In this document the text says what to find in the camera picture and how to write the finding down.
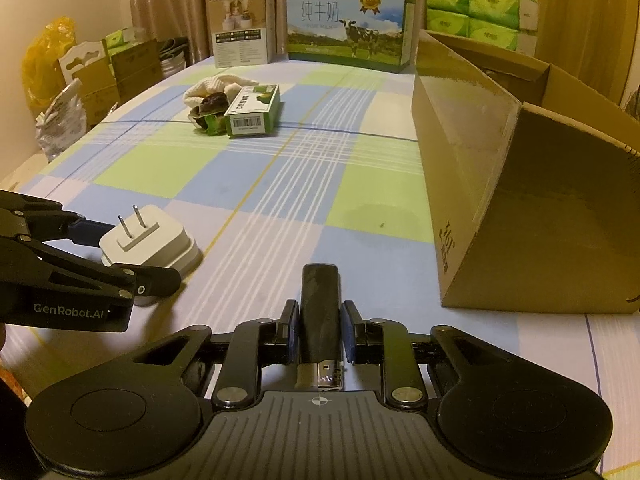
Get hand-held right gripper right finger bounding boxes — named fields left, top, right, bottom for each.
left=341, top=301, right=506, bottom=413

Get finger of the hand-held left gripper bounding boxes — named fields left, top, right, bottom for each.
left=0, top=190, right=117, bottom=251
left=0, top=235, right=182, bottom=307

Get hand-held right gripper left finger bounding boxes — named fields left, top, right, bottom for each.
left=132, top=300, right=301, bottom=411

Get black lighter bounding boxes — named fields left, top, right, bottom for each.
left=295, top=263, right=346, bottom=392

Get white power adapter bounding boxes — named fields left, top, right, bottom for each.
left=99, top=204, right=203, bottom=307

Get green small packet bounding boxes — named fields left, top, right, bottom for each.
left=192, top=112, right=228, bottom=137

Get dark brown small object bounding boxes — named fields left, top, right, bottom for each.
left=197, top=92, right=229, bottom=118

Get white knitted cloth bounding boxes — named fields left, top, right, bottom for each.
left=184, top=74, right=258, bottom=111

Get green and white small box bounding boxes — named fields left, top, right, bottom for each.
left=223, top=85, right=281, bottom=138

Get brown cardboard box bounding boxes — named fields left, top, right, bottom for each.
left=411, top=30, right=640, bottom=315

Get white plastic bag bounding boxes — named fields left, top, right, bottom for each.
left=35, top=79, right=86, bottom=161

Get carton with white flap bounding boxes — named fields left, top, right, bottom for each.
left=58, top=40, right=121, bottom=126

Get brown cardboard carton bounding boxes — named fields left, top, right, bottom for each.
left=110, top=39, right=163, bottom=103

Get yellow plastic bag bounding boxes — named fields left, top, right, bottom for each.
left=21, top=16, right=76, bottom=121

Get metal pot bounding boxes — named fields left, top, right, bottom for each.
left=159, top=37, right=191, bottom=78

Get green tissue packs in carton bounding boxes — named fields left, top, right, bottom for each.
left=104, top=30, right=146, bottom=56

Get brown patterned curtain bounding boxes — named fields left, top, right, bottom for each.
left=125, top=0, right=436, bottom=66

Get white product box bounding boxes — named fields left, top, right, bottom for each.
left=207, top=0, right=276, bottom=69

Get blue milk carton box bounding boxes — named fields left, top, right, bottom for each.
left=286, top=0, right=417, bottom=72

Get stack of green tissue packs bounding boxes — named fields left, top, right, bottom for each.
left=426, top=0, right=540, bottom=53

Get yellow curtain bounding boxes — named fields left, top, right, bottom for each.
left=492, top=0, right=640, bottom=106

